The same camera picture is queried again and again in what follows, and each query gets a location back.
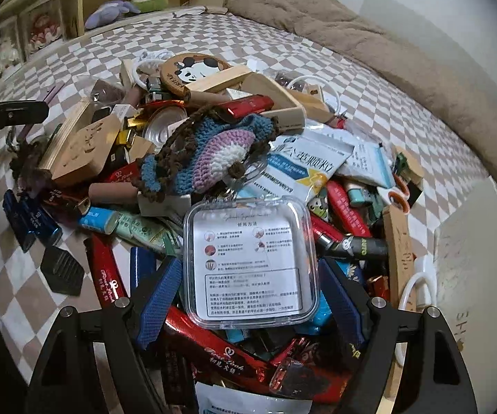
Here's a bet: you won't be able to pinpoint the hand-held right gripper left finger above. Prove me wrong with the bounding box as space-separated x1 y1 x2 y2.
27 258 185 414

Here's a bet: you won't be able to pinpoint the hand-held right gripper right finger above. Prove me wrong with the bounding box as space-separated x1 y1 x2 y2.
317 258 479 414

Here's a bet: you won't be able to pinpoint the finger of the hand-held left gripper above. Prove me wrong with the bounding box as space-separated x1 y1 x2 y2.
0 100 50 141

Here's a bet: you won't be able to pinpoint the pile of lighters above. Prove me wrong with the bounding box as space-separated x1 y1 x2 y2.
3 95 404 414

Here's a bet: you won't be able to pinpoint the clear case white label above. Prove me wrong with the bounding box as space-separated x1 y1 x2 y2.
183 198 320 324

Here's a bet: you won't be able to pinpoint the white cardboard box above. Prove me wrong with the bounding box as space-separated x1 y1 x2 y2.
434 181 497 380

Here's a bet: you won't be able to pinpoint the clear display box white toy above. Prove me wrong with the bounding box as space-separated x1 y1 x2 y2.
0 17 27 82

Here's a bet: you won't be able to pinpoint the carved wooden stamp block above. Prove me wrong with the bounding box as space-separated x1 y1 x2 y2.
37 97 133 188

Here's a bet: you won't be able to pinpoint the carved wooden plank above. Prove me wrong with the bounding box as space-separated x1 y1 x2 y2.
382 205 417 307

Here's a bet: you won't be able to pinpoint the clear display box red toy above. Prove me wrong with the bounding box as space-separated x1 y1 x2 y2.
18 0 66 59

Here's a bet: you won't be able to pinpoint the black ribbed block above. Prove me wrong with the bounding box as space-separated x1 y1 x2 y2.
39 246 85 296

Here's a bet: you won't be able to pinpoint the brown cylindrical tube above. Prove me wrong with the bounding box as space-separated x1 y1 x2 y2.
89 181 141 203

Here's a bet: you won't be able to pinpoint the white blue medicine sachet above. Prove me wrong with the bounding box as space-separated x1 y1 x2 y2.
194 382 275 414
231 131 355 208

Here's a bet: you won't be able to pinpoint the white brown scissors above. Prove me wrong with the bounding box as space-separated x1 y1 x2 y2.
386 172 410 214

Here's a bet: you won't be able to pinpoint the purple plush toy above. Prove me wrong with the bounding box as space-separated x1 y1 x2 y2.
84 0 139 30

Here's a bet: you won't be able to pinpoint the white light-blue sachet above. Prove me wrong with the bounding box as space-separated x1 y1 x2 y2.
339 136 393 188

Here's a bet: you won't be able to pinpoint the silver tin lid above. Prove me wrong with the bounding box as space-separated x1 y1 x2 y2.
142 106 189 147

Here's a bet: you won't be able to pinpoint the crochet pouch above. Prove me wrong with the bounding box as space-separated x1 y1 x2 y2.
136 104 277 205

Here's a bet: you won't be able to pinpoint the green avocado plush toy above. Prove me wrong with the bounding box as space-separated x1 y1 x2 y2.
129 0 169 14

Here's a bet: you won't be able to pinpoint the round wooden panda coaster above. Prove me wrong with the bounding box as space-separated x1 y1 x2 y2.
160 53 232 91

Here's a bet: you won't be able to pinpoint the light wooden tray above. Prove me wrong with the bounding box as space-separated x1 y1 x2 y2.
184 64 305 132

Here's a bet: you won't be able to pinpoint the beige quilted blanket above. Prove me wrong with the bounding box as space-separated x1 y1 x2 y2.
226 0 497 169

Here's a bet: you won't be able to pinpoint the thick white plastic ring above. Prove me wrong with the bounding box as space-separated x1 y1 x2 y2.
396 267 436 365

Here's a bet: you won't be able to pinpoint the small white plastic ring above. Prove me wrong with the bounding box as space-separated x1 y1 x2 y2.
132 58 163 91

